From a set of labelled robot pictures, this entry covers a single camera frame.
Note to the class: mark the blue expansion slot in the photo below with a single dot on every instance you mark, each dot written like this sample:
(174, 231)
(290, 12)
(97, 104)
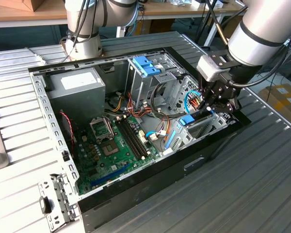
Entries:
(98, 182)

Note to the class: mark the black open PC case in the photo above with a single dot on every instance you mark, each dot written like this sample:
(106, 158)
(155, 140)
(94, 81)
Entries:
(160, 174)

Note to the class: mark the silver optical drive cage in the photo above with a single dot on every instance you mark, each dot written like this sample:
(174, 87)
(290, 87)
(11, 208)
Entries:
(138, 85)

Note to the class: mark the black RAM slot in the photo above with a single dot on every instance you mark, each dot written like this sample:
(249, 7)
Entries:
(128, 139)
(131, 138)
(134, 137)
(137, 136)

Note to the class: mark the cardboard box white labels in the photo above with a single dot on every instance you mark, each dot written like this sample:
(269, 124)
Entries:
(276, 104)

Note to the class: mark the hard disk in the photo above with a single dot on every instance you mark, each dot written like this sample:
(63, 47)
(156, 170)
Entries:
(186, 120)

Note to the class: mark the silver disk bay cage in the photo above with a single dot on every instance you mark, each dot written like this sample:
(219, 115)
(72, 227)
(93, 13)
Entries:
(218, 121)

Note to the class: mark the grey power supply unit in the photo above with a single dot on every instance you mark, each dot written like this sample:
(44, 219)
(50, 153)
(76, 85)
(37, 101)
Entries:
(75, 97)

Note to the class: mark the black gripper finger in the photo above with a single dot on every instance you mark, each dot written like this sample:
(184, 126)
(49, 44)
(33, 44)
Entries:
(206, 94)
(229, 105)

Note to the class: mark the wooden desk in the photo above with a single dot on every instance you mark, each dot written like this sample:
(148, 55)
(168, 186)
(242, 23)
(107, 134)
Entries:
(184, 11)

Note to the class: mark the green motherboard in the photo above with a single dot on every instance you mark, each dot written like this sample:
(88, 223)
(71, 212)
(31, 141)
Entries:
(121, 155)

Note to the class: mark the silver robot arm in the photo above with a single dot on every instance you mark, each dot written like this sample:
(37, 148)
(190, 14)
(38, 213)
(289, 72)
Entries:
(257, 36)

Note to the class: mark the brown cardboard panel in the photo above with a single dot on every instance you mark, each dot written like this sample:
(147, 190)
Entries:
(232, 26)

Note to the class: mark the silver hinged slot bracket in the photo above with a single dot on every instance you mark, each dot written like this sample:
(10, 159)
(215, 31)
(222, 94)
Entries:
(60, 199)

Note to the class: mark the blue plastic bay latch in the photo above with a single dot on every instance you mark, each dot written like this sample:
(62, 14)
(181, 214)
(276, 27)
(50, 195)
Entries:
(145, 65)

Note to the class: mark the black camera bracket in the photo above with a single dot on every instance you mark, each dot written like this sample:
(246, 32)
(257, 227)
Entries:
(220, 58)

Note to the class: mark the CPU socket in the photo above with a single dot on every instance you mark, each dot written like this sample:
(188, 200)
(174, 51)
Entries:
(109, 148)

